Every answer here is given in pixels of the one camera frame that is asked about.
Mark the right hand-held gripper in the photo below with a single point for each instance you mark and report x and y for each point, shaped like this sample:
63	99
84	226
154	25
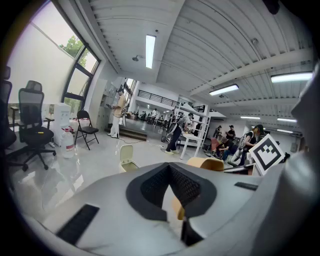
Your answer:
266	155

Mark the black balcony railing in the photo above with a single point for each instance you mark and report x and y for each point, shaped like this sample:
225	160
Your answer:
155	97

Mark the yellow marker pen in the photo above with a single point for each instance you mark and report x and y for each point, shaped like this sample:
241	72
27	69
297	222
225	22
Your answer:
39	132

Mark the large clear water bottle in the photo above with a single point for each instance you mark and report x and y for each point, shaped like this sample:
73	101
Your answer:
67	145

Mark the dark dome ceiling lamp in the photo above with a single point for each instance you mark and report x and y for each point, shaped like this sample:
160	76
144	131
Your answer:
137	59

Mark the white table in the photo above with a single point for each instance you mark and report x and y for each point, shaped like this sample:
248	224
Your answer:
191	136

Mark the black framed window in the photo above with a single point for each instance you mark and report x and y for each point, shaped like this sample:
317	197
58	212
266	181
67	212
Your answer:
77	82

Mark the white floor power strip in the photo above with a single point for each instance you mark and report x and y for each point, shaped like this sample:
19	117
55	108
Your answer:
52	144

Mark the long ceiling tube light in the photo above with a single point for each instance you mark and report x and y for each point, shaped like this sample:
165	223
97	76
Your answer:
150	51
291	77
223	90

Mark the white shelf rack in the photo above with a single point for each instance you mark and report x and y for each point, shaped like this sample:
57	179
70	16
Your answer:
200	117

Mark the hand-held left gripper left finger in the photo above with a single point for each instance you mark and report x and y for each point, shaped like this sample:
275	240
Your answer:
150	190

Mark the red fabric chair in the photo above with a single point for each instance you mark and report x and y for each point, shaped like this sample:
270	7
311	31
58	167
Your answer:
215	144

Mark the cream open-lid trash bin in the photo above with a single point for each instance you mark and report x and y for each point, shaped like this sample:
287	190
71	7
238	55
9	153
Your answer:
126	152

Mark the brown wooden steps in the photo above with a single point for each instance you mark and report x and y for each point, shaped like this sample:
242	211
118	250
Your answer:
132	133

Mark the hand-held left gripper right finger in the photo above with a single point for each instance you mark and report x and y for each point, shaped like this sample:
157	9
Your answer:
192	190

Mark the grey locker cabinet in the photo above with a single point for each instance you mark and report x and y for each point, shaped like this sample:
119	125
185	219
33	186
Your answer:
102	105

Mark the white water dispenser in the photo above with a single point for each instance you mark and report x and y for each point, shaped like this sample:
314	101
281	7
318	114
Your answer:
61	112

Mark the black folding chair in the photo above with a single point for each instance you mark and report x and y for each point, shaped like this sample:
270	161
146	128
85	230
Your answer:
87	130

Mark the dark mesh waste basket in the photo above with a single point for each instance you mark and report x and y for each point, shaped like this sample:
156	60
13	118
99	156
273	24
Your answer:
164	137

